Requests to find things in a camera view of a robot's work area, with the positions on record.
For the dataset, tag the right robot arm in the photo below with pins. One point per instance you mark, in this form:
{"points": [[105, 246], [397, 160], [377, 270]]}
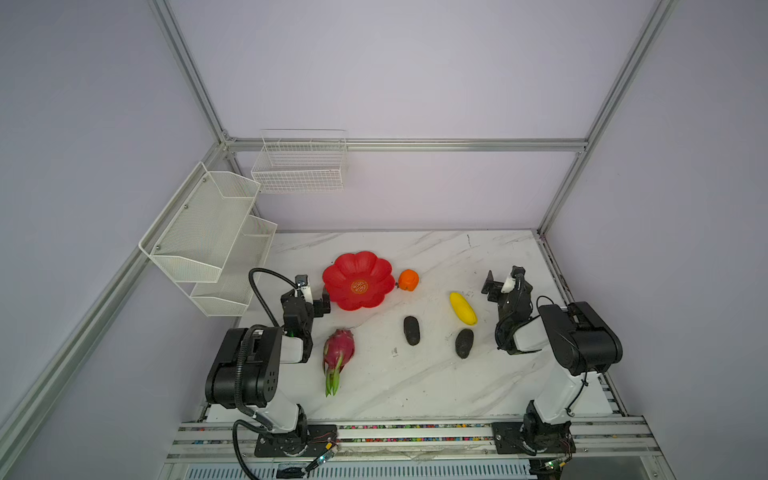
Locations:
{"points": [[581, 342]]}

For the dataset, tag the aluminium rail at front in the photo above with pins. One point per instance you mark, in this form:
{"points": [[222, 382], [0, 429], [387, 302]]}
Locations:
{"points": [[431, 440]]}

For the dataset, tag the orange fake fruit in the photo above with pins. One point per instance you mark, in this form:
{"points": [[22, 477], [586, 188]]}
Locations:
{"points": [[408, 280]]}

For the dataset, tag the yellow fake mango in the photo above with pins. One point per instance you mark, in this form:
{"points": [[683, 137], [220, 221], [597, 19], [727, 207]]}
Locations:
{"points": [[462, 309]]}

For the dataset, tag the pink dragon fruit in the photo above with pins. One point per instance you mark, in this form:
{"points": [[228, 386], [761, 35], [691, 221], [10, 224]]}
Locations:
{"points": [[339, 349]]}

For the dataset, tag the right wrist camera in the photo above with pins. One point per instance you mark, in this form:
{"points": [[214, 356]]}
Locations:
{"points": [[508, 285]]}

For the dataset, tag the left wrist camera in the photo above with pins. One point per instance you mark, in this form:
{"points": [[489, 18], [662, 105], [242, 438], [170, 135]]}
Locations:
{"points": [[303, 288]]}

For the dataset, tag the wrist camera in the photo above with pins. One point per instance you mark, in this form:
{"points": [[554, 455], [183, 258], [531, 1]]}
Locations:
{"points": [[508, 285], [303, 288]]}

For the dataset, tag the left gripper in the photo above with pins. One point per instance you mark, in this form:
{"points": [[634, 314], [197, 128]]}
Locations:
{"points": [[314, 306]]}

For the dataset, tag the white wire basket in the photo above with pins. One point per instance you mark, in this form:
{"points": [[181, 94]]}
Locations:
{"points": [[301, 161]]}

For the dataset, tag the red flower-shaped fruit bowl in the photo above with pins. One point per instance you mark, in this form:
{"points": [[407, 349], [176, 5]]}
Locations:
{"points": [[358, 280]]}

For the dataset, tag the white mesh shelf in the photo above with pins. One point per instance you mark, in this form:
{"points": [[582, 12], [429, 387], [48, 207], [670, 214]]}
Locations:
{"points": [[231, 295], [191, 240]]}

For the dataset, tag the upper white mesh shelf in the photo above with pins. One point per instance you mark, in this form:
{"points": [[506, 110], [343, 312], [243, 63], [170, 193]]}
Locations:
{"points": [[191, 240]]}

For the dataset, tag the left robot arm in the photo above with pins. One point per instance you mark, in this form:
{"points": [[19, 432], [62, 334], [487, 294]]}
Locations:
{"points": [[245, 373]]}

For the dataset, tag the lower white mesh shelf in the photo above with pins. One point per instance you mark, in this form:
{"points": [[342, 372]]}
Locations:
{"points": [[231, 295]]}

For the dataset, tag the dark avocado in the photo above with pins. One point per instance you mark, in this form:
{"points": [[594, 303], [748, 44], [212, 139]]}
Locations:
{"points": [[411, 329], [464, 342]]}

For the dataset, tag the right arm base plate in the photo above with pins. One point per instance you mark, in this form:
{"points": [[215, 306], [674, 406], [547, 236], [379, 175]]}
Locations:
{"points": [[518, 438]]}

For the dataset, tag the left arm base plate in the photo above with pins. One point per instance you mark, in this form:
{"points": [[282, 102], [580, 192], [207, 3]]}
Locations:
{"points": [[312, 442]]}

